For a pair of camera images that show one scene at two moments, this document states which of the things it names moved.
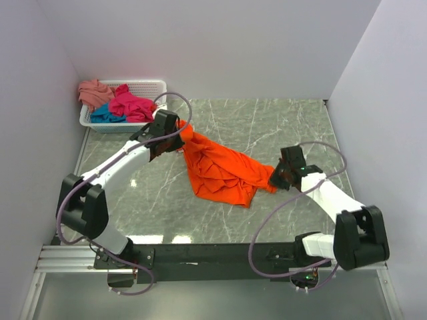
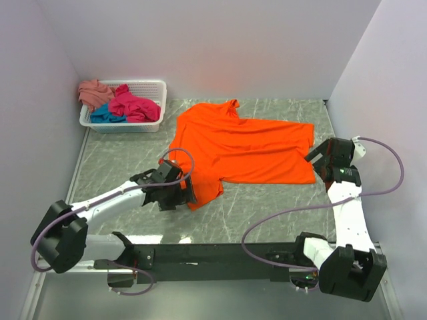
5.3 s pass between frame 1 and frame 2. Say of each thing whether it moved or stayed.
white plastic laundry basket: stayed
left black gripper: moved
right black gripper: moved
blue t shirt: stayed
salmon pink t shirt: stayed
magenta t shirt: stayed
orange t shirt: moved
